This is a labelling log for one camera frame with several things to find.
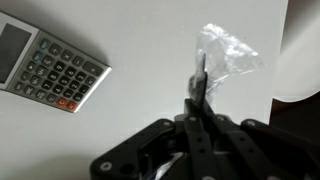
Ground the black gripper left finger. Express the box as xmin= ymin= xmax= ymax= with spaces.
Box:
xmin=89 ymin=53 xmax=222 ymax=180

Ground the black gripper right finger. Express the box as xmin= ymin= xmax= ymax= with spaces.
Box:
xmin=201 ymin=54 xmax=320 ymax=180

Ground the clear plastic bag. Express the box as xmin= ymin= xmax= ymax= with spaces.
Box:
xmin=188 ymin=22 xmax=266 ymax=105

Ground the grey desk calculator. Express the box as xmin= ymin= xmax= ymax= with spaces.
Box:
xmin=0 ymin=10 xmax=113 ymax=114

